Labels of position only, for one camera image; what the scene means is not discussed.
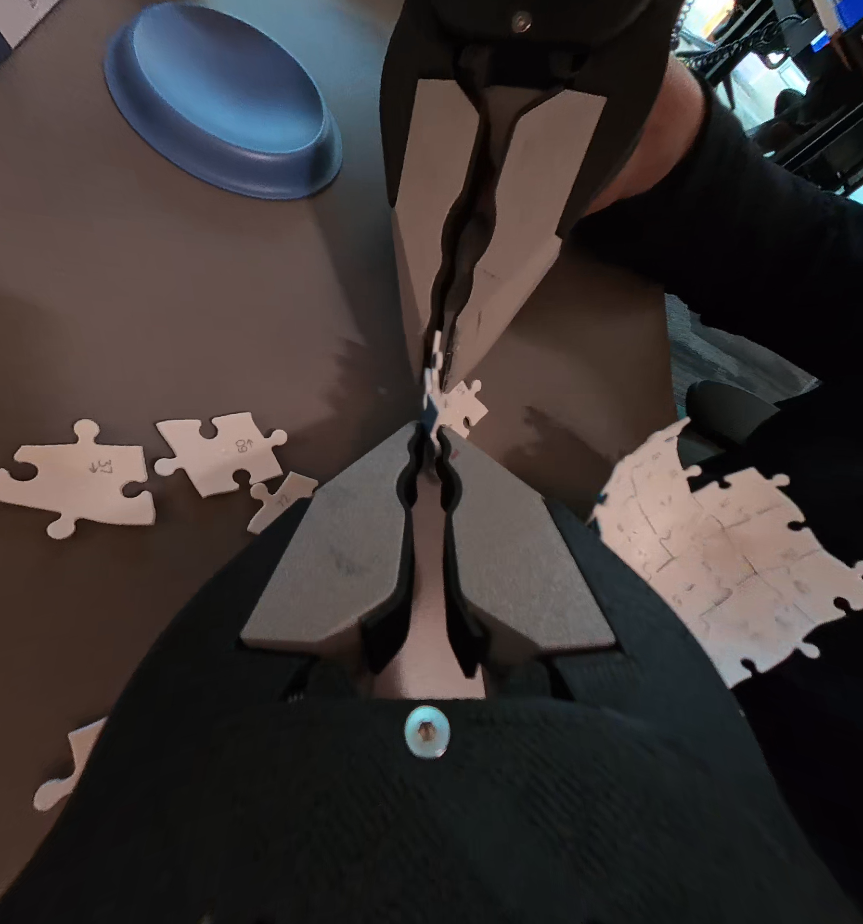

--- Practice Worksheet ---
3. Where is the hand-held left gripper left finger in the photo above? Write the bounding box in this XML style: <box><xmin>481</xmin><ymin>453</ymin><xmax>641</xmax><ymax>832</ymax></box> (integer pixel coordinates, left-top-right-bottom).
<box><xmin>241</xmin><ymin>424</ymin><xmax>426</xmax><ymax>677</ymax></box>

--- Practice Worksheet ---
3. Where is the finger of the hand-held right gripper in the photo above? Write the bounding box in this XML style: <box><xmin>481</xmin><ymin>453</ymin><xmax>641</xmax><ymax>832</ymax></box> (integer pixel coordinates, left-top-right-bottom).
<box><xmin>390</xmin><ymin>78</ymin><xmax>484</xmax><ymax>363</ymax></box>
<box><xmin>449</xmin><ymin>88</ymin><xmax>610</xmax><ymax>365</ymax></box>

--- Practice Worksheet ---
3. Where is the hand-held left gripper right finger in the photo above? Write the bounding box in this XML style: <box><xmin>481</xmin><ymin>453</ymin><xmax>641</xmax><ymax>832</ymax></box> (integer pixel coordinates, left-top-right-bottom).
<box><xmin>436</xmin><ymin>430</ymin><xmax>618</xmax><ymax>677</ymax></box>

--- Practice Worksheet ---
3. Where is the joined puzzle pieces strip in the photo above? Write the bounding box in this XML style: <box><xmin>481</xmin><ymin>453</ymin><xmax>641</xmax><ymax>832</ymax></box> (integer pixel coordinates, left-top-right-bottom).
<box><xmin>420</xmin><ymin>328</ymin><xmax>490</xmax><ymax>463</ymax></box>

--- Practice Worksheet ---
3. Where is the partly built white puzzle ball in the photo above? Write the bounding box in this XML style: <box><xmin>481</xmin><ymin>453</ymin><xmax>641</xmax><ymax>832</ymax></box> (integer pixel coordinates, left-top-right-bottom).
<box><xmin>590</xmin><ymin>417</ymin><xmax>863</xmax><ymax>690</ymax></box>

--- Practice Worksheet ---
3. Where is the white puzzle piece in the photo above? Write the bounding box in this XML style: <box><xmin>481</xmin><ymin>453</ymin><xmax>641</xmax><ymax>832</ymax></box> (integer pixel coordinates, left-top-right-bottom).
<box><xmin>33</xmin><ymin>716</ymin><xmax>109</xmax><ymax>811</ymax></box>
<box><xmin>247</xmin><ymin>471</ymin><xmax>320</xmax><ymax>535</ymax></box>
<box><xmin>0</xmin><ymin>419</ymin><xmax>156</xmax><ymax>541</ymax></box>
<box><xmin>153</xmin><ymin>411</ymin><xmax>289</xmax><ymax>499</ymax></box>

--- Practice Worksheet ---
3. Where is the blue plastic ball stand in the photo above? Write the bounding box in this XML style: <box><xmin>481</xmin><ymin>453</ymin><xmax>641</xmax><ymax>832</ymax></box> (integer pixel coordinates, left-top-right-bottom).
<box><xmin>104</xmin><ymin>0</ymin><xmax>344</xmax><ymax>202</ymax></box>

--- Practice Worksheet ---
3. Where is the person's right hand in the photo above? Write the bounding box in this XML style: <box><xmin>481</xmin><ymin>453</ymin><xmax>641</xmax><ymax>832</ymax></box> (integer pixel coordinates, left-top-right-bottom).
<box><xmin>583</xmin><ymin>59</ymin><xmax>715</xmax><ymax>219</ymax></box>

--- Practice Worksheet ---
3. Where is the black metal shelf rack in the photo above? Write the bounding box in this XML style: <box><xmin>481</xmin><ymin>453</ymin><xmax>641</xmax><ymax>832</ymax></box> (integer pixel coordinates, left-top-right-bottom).
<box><xmin>677</xmin><ymin>0</ymin><xmax>863</xmax><ymax>197</ymax></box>

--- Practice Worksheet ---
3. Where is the black office chair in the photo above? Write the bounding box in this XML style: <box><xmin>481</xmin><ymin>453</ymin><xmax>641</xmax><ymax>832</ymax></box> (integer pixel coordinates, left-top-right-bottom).
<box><xmin>685</xmin><ymin>380</ymin><xmax>780</xmax><ymax>463</ymax></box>

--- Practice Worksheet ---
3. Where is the black coiled cable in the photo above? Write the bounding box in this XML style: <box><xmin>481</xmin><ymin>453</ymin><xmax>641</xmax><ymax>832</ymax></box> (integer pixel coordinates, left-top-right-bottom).
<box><xmin>680</xmin><ymin>14</ymin><xmax>800</xmax><ymax>73</ymax></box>

